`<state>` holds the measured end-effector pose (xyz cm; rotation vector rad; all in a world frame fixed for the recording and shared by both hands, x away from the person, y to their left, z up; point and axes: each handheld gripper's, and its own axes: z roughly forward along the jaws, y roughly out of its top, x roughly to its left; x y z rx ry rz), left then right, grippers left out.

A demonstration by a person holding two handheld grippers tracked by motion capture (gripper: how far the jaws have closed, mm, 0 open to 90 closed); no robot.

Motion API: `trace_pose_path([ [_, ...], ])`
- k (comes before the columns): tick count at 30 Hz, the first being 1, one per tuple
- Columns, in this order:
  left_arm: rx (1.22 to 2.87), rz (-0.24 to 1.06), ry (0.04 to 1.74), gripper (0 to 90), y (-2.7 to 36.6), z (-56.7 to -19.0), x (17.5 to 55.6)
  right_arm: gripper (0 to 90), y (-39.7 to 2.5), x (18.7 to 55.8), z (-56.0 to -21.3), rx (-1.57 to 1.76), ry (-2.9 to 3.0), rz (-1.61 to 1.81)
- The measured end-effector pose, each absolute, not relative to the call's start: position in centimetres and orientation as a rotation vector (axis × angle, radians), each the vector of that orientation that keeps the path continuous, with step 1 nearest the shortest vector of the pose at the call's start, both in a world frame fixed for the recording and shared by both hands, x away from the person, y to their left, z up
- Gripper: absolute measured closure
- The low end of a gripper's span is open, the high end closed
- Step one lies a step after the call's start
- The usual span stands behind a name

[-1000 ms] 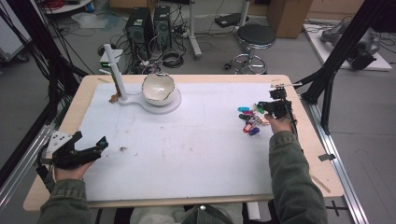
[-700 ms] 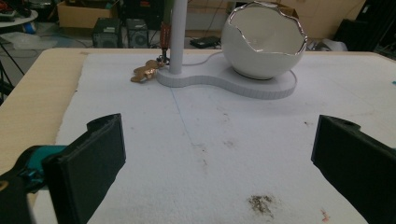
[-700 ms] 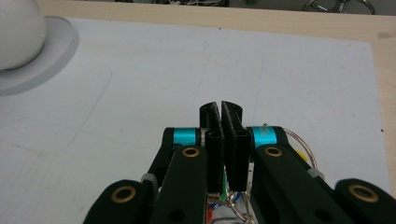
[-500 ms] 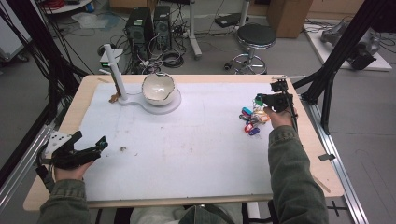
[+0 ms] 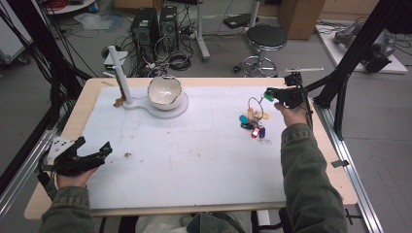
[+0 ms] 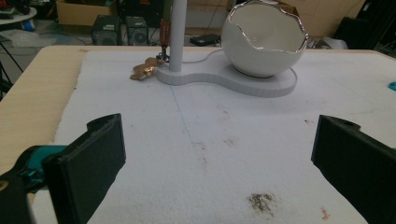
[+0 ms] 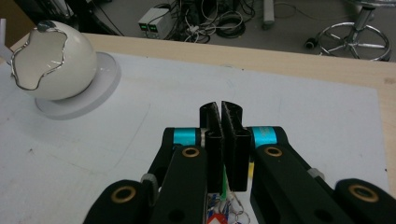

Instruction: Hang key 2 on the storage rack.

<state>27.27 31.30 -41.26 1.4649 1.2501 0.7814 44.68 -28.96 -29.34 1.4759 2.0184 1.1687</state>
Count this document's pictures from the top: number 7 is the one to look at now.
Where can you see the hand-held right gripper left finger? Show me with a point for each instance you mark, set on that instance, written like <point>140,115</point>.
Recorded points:
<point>214,155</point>

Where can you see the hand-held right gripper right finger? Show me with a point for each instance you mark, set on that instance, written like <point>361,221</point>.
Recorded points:
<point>238,155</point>

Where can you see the bunch of coloured key tags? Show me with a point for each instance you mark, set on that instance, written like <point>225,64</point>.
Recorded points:
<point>218,219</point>

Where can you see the white egg-shaped bowl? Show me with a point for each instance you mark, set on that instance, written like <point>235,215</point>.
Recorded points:
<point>81,68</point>

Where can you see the white mat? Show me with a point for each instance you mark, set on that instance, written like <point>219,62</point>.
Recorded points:
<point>280,102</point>

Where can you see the white round base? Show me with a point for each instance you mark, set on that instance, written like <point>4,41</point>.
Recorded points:
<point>102,90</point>

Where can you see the white power supply boxes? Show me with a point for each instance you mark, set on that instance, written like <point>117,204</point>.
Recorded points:
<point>154,21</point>

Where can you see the black round stool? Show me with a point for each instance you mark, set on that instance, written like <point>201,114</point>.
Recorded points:
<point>355,46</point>

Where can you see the white stand post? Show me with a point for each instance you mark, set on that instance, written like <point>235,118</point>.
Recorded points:
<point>4,53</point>

